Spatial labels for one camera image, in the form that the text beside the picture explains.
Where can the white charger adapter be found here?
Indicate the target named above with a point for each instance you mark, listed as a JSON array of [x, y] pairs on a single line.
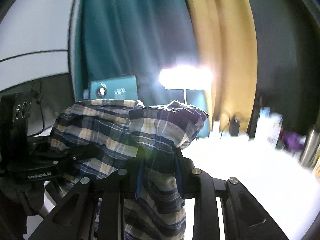
[[216, 129]]

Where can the teal box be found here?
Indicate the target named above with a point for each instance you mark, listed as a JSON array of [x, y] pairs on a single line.
[[117, 88]]

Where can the yellow curtain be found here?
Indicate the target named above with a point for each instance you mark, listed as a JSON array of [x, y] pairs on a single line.
[[227, 44]]

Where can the blue yellow plaid pants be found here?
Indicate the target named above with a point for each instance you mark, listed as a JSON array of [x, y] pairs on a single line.
[[120, 128]]

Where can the purple cloth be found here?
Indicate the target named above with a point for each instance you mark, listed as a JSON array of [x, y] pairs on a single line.
[[293, 141]]

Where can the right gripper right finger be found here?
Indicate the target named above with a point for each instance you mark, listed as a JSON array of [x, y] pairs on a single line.
[[179, 171]]

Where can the white plastic basket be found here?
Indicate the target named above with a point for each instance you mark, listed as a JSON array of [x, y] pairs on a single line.
[[268, 126]]

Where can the white desk lamp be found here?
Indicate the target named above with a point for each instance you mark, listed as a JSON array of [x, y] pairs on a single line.
[[186, 77]]

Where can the stainless steel tumbler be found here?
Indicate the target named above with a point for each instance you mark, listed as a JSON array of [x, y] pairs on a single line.
[[309, 155]]

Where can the teal curtain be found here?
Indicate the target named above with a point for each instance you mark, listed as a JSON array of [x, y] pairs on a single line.
[[116, 38]]

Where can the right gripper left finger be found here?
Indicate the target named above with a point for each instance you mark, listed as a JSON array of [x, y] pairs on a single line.
[[139, 178]]

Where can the black charger adapter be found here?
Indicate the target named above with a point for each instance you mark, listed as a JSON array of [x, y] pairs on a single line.
[[234, 126]]

